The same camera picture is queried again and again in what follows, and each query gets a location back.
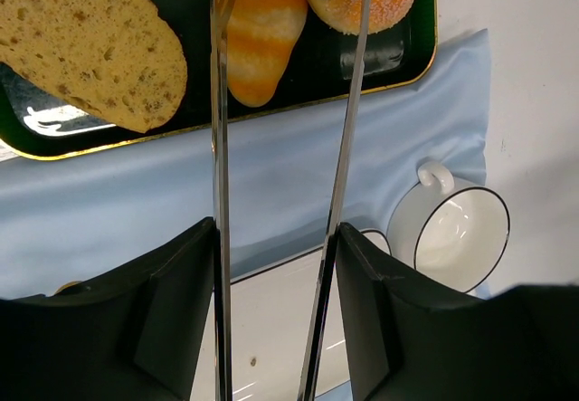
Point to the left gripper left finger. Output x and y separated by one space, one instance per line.
133 333

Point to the gold spoon green handle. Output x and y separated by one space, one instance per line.
67 286

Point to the white rectangular plate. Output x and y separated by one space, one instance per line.
271 309

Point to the silver metal tongs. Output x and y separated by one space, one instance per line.
220 12

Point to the left bread slice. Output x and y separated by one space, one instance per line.
117 60

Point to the light blue cloth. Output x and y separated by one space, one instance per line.
71 220

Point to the white bowl with handles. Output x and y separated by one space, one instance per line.
449 229

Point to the striped bread roll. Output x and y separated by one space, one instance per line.
261 36

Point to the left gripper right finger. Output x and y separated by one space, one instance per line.
409 337

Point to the dark green serving tray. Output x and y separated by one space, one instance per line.
36 125

